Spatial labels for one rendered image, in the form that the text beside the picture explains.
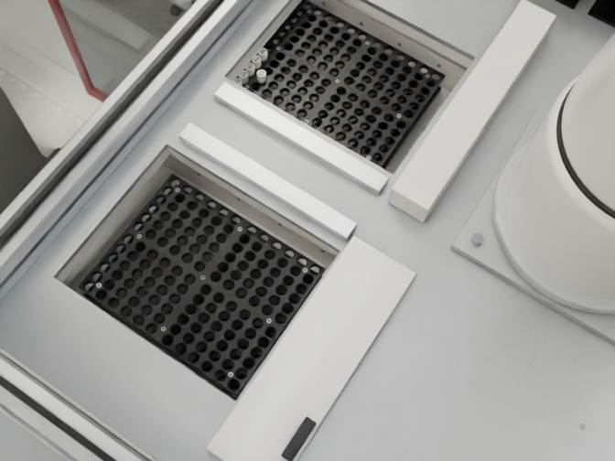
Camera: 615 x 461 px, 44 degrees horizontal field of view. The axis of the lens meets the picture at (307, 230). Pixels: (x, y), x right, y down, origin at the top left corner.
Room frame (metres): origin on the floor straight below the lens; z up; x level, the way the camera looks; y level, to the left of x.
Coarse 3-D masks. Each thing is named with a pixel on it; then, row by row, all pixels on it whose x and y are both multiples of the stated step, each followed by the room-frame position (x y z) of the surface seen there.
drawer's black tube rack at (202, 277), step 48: (192, 192) 0.40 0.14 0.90; (144, 240) 0.34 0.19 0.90; (192, 240) 0.34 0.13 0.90; (240, 240) 0.36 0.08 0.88; (96, 288) 0.27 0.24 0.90; (144, 288) 0.28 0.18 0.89; (192, 288) 0.28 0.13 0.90; (240, 288) 0.29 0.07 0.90; (288, 288) 0.29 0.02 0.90; (144, 336) 0.23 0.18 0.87; (192, 336) 0.23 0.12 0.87; (240, 336) 0.23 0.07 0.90; (240, 384) 0.18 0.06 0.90
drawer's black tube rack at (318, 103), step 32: (320, 32) 0.68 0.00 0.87; (288, 64) 0.62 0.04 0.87; (320, 64) 0.60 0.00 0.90; (352, 64) 0.60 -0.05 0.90; (384, 64) 0.61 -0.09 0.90; (416, 64) 0.61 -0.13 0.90; (288, 96) 0.55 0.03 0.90; (320, 96) 0.55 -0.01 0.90; (352, 96) 0.57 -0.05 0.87; (384, 96) 0.56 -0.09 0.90; (416, 96) 0.56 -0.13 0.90; (320, 128) 0.50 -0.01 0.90; (352, 128) 0.51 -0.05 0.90; (384, 128) 0.53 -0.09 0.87; (384, 160) 0.46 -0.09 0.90
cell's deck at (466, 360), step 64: (384, 0) 0.67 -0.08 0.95; (448, 0) 0.68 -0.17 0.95; (512, 0) 0.69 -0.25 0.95; (576, 64) 0.59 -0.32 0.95; (256, 128) 0.47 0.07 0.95; (512, 128) 0.49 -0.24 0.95; (128, 192) 0.38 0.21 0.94; (256, 192) 0.39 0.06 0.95; (320, 192) 0.39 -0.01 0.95; (384, 192) 0.40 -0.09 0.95; (448, 192) 0.40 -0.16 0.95; (64, 256) 0.29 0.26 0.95; (448, 256) 0.32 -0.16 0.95; (0, 320) 0.22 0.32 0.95; (64, 320) 0.22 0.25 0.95; (448, 320) 0.25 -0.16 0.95; (512, 320) 0.25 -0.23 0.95; (64, 384) 0.15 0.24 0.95; (128, 384) 0.16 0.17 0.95; (192, 384) 0.16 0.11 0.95; (384, 384) 0.17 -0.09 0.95; (448, 384) 0.18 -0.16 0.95; (512, 384) 0.18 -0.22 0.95; (576, 384) 0.19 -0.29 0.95; (192, 448) 0.10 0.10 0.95; (320, 448) 0.11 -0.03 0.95; (384, 448) 0.11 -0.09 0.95; (448, 448) 0.11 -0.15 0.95; (512, 448) 0.12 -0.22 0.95; (576, 448) 0.12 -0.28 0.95
